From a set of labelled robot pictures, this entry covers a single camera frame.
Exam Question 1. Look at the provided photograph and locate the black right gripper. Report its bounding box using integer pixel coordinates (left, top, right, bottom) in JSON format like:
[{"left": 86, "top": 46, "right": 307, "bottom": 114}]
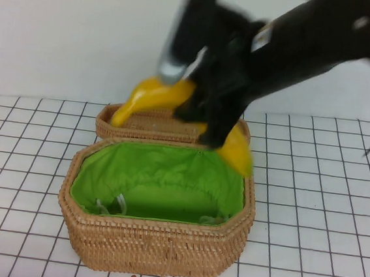
[{"left": 170, "top": 0, "right": 277, "bottom": 154}]

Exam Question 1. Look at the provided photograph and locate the yellow plastic banana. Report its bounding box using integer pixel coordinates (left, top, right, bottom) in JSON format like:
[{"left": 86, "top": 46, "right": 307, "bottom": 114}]
[{"left": 106, "top": 72, "right": 262, "bottom": 179}]

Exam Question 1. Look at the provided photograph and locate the woven rattan basket lid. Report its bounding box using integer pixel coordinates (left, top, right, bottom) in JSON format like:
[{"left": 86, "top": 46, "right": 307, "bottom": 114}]
[{"left": 94, "top": 101, "right": 254, "bottom": 154}]

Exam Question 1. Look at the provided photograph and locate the green fabric basket liner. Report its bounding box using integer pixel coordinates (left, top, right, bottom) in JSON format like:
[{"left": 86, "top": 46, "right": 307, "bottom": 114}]
[{"left": 69, "top": 136, "right": 249, "bottom": 230}]

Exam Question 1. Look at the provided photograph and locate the woven rattan basket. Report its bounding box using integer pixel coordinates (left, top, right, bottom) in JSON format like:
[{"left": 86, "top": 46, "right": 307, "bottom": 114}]
[{"left": 51, "top": 132, "right": 262, "bottom": 277}]

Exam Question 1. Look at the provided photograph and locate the white black-grid tablecloth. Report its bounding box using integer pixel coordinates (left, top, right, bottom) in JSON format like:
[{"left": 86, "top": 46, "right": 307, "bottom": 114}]
[{"left": 0, "top": 84, "right": 370, "bottom": 277}]

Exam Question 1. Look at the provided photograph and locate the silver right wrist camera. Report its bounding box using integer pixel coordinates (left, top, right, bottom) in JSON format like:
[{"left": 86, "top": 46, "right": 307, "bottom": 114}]
[{"left": 156, "top": 0, "right": 215, "bottom": 89}]

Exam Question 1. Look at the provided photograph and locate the white liner drawstring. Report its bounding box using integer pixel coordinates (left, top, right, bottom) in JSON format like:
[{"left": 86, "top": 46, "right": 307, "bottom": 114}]
[
  {"left": 198, "top": 212, "right": 229, "bottom": 227},
  {"left": 93, "top": 190, "right": 129, "bottom": 218}
]

